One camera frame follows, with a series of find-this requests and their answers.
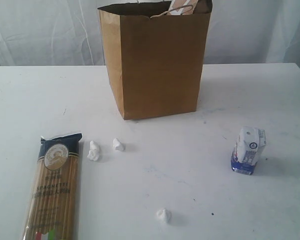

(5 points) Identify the small white figurine near front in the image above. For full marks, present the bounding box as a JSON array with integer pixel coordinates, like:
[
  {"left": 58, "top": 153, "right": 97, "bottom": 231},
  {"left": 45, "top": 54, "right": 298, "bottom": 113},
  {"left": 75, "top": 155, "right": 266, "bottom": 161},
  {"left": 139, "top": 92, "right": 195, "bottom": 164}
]
[{"left": 156, "top": 208, "right": 172, "bottom": 224}]

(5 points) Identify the brown kraft pouch orange stripe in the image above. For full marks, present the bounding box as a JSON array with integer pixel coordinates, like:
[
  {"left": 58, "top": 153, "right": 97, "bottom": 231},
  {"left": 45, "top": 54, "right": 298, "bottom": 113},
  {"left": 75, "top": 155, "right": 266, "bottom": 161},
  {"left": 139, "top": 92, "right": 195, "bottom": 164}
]
[{"left": 167, "top": 0, "right": 213, "bottom": 16}]

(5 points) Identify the white backdrop curtain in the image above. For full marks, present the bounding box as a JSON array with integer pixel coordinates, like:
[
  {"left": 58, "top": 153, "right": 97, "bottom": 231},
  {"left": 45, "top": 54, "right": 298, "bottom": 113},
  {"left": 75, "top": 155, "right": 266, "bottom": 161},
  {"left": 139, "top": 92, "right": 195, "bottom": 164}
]
[{"left": 0, "top": 0, "right": 300, "bottom": 68}]

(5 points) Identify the small white figurine by jar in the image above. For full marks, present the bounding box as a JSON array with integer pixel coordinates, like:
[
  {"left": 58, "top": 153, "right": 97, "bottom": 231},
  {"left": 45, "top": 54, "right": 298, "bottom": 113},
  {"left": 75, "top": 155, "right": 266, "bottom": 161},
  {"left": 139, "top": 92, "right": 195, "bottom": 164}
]
[{"left": 113, "top": 138, "right": 125, "bottom": 152}]

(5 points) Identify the brown paper bag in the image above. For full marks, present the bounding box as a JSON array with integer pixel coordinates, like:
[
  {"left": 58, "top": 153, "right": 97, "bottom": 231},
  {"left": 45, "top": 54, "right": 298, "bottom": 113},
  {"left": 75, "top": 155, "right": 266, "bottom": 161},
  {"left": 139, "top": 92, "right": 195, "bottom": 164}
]
[{"left": 98, "top": 0, "right": 212, "bottom": 120}]

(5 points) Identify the white blue milk carton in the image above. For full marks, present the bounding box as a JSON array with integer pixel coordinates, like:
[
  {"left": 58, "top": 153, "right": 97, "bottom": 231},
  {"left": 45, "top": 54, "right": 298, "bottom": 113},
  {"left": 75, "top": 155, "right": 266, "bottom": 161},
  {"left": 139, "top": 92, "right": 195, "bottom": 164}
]
[{"left": 231, "top": 126, "right": 267, "bottom": 175}]

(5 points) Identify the small white figurine by packet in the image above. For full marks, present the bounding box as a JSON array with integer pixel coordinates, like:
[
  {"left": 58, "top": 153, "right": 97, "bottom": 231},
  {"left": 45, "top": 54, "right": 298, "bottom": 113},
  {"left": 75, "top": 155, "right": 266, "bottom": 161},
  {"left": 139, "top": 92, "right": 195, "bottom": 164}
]
[{"left": 87, "top": 140, "right": 100, "bottom": 162}]

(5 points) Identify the spaghetti packet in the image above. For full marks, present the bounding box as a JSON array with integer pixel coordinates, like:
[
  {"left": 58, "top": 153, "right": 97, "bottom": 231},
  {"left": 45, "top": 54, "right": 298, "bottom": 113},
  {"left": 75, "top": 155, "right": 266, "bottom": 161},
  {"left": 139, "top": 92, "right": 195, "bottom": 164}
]
[{"left": 22, "top": 133, "right": 82, "bottom": 240}]

